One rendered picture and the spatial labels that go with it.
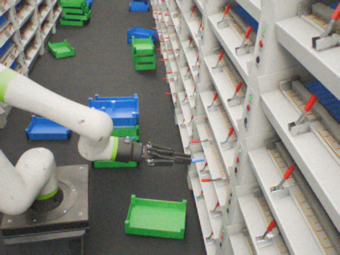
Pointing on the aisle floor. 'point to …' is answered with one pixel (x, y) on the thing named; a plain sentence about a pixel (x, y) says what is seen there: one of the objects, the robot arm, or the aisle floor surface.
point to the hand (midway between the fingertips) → (182, 159)
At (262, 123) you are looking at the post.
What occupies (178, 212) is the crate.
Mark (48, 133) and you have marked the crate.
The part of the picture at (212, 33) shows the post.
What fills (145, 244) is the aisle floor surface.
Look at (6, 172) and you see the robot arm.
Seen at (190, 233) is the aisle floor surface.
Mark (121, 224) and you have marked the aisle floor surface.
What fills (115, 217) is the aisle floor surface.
